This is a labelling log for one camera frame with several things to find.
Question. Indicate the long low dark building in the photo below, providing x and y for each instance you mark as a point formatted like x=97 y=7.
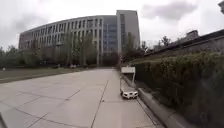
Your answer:
x=200 y=43

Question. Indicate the dark green hedge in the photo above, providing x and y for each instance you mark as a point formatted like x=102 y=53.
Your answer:
x=173 y=76

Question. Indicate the small white robot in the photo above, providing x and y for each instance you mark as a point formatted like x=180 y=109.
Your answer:
x=129 y=94

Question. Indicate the grass strip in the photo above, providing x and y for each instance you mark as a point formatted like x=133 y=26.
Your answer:
x=26 y=74

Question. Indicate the row of trees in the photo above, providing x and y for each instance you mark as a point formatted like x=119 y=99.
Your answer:
x=80 y=51

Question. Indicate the grey stone kerb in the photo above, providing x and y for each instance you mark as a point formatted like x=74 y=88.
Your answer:
x=156 y=108

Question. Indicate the large curved grey building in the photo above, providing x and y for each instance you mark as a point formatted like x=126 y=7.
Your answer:
x=110 y=33

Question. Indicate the grey paved plaza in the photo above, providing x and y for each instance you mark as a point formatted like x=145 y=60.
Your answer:
x=83 y=100

